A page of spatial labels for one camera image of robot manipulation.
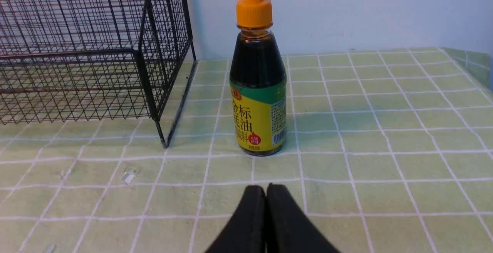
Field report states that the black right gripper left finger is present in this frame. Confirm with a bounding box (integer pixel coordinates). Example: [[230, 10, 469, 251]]
[[206, 185, 266, 253]]

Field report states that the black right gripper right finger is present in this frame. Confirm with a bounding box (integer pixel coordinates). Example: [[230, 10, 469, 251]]
[[267, 183, 339, 253]]

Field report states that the dark sauce bottle yellow label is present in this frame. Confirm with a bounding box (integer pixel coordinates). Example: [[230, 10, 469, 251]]
[[229, 0, 287, 156]]

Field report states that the green checkered tablecloth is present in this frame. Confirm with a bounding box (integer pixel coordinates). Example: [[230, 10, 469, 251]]
[[1, 47, 492, 253]]

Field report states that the black wire mesh shelf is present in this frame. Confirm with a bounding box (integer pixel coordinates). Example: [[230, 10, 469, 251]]
[[0, 0, 197, 148]]

